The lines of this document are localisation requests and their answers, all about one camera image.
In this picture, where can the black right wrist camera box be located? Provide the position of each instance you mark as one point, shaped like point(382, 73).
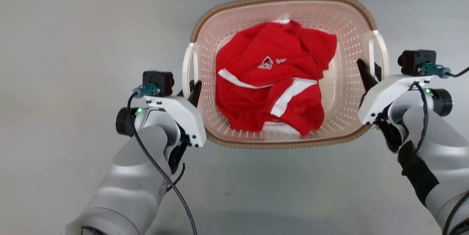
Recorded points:
point(416, 61)

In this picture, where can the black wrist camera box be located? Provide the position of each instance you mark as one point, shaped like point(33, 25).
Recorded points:
point(416, 61)
point(157, 79)

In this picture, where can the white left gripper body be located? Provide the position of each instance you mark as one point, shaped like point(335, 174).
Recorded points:
point(183, 112)

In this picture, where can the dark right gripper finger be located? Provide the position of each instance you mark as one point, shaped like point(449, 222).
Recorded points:
point(366, 75)
point(378, 72)

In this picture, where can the red sports shirt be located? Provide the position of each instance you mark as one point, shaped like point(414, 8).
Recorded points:
point(267, 92)

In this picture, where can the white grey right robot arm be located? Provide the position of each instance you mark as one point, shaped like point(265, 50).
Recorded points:
point(439, 140)

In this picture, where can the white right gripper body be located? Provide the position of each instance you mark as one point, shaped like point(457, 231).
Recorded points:
point(384, 90)

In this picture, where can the beige perforated plastic laundry basket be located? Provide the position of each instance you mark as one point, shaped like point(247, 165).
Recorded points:
point(344, 92)

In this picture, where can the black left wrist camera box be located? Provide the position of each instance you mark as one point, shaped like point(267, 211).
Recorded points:
point(157, 79)

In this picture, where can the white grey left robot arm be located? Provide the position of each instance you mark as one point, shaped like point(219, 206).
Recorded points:
point(132, 180)

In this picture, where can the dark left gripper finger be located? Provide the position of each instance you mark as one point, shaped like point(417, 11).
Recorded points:
point(191, 88)
point(197, 94)

